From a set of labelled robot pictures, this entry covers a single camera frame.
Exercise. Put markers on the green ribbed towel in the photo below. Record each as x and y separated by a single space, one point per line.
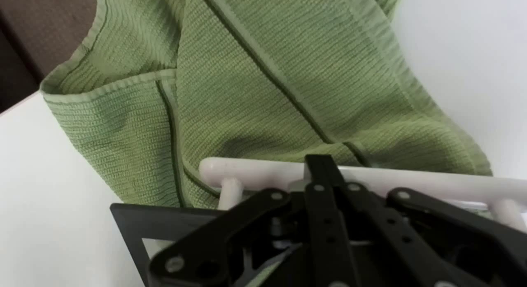
255 85

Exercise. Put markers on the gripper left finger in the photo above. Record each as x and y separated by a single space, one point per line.
230 233

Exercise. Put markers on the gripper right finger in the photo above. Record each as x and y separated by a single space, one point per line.
448 221

